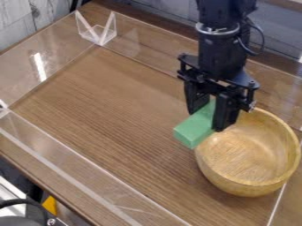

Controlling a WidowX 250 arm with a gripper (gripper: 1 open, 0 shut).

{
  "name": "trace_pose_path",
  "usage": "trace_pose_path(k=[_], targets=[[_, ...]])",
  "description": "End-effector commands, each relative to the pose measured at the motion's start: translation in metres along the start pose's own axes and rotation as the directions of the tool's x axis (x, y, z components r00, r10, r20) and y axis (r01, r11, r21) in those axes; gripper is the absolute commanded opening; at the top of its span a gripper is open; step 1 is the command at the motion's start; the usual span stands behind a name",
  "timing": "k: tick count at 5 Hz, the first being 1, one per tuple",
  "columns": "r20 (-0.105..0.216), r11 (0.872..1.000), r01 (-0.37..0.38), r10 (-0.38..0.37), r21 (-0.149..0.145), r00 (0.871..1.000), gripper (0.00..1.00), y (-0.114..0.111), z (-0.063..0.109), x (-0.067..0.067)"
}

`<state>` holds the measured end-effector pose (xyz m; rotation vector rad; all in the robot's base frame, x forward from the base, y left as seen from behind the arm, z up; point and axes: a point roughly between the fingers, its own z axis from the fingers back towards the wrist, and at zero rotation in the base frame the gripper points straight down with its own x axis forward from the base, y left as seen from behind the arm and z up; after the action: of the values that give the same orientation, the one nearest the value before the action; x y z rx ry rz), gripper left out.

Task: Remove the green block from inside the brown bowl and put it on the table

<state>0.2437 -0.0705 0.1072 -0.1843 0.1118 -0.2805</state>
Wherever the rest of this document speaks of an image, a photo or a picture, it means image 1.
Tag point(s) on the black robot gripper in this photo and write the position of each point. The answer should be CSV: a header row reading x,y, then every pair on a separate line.
x,y
216,72

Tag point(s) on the clear acrylic front wall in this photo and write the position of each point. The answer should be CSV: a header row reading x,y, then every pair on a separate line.
x,y
88,188

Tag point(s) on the clear acrylic corner bracket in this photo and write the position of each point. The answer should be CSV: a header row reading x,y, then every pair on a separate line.
x,y
98,34

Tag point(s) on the yellow label sticker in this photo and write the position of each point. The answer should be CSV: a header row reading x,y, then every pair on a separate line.
x,y
50,205

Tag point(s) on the green rectangular block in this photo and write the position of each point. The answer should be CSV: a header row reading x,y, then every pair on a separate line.
x,y
197,127

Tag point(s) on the brown wooden bowl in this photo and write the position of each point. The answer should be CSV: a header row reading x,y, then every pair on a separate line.
x,y
251,158

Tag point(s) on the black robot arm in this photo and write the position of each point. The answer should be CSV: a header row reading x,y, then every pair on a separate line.
x,y
222,13

